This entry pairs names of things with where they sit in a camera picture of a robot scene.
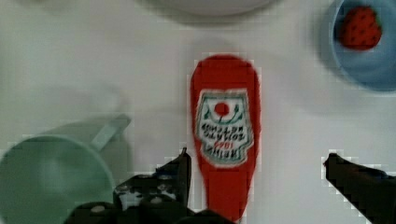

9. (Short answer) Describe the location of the blue bowl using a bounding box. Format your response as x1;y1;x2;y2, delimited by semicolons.
329;0;396;91

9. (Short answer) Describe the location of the red plush ketchup bottle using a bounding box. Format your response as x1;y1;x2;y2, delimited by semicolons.
190;54;261;222

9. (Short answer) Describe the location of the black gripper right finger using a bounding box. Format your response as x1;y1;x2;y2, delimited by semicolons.
323;153;396;224

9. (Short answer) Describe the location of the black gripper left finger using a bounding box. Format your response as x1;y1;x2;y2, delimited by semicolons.
64;149;233;224

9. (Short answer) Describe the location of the green mug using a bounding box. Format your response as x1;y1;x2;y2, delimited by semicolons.
0;115;131;224

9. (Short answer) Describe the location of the strawberry in bowl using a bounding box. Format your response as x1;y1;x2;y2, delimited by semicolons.
338;6;382;50

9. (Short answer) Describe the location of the large grey plate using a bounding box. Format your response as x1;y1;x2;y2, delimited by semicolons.
141;0;275;17

